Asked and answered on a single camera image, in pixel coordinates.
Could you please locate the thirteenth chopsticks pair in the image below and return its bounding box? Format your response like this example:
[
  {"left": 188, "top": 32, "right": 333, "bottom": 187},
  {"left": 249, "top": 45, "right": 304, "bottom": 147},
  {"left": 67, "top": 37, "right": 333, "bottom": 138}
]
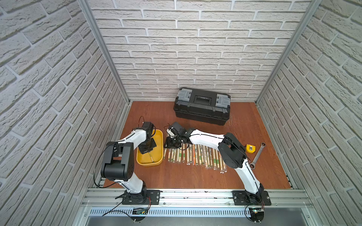
[{"left": 172, "top": 149, "right": 177, "bottom": 162}]

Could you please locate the fourteenth chopsticks pair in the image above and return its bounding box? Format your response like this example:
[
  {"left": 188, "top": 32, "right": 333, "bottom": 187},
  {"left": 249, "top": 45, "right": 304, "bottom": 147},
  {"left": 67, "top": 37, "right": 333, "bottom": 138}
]
[{"left": 168, "top": 149, "right": 173, "bottom": 162}]

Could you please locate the yellow plastic storage box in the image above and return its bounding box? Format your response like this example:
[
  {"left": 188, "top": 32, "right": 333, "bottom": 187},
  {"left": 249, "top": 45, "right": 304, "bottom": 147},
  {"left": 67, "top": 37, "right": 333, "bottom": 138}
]
[{"left": 136, "top": 130, "right": 164, "bottom": 167}]

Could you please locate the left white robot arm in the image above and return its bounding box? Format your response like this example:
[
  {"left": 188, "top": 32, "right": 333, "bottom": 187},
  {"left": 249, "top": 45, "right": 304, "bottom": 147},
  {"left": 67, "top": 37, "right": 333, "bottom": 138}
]
[{"left": 100, "top": 128, "right": 156, "bottom": 196}]

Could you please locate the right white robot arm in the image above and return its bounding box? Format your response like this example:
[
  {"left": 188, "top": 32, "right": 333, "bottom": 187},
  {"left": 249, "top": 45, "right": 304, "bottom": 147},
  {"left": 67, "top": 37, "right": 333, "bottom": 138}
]
[{"left": 165, "top": 127, "right": 264, "bottom": 205}]

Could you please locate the black plastic toolbox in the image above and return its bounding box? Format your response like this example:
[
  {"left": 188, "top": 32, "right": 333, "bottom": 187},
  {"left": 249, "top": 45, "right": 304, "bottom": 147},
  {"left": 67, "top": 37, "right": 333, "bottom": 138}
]
[{"left": 173, "top": 88, "right": 231, "bottom": 126}]

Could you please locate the yellow tape measure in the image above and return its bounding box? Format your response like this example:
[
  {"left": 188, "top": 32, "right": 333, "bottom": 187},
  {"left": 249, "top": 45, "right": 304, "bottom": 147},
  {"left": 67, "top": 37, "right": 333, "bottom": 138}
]
[{"left": 246, "top": 144, "right": 256, "bottom": 153}]

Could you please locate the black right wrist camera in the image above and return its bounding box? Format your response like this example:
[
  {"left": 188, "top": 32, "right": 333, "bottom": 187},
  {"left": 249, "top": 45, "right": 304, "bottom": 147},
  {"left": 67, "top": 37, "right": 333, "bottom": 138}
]
[{"left": 166, "top": 122, "right": 187, "bottom": 137}]

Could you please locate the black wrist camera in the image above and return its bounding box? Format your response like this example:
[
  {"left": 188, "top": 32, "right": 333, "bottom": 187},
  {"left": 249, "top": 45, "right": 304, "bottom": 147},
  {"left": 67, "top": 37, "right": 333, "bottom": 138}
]
[
  {"left": 141, "top": 121, "right": 154, "bottom": 137},
  {"left": 166, "top": 122, "right": 187, "bottom": 137}
]

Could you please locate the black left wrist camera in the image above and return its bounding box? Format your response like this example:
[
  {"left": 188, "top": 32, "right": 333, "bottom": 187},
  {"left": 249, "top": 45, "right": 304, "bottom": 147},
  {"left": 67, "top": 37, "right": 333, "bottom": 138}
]
[{"left": 141, "top": 121, "right": 154, "bottom": 137}]

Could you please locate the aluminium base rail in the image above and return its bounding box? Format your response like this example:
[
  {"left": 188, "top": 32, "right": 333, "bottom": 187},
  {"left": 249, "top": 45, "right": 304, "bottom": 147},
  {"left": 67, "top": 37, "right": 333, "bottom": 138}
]
[{"left": 73, "top": 188, "right": 321, "bottom": 226}]

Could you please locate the aluminium frame post left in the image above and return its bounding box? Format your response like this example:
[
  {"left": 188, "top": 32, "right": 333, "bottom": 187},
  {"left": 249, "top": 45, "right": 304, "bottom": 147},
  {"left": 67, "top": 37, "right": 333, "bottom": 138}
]
[{"left": 78, "top": 0, "right": 131, "bottom": 105}]

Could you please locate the aluminium frame post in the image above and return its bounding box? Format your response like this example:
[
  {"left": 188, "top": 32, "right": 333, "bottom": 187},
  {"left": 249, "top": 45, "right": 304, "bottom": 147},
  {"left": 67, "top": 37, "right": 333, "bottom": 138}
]
[
  {"left": 78, "top": 0, "right": 131, "bottom": 105},
  {"left": 255, "top": 0, "right": 322, "bottom": 106}
]

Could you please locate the aluminium frame post right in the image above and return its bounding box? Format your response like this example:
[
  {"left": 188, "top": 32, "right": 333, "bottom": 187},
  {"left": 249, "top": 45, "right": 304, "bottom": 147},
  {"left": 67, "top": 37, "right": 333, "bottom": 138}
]
[{"left": 255, "top": 0, "right": 322, "bottom": 106}]

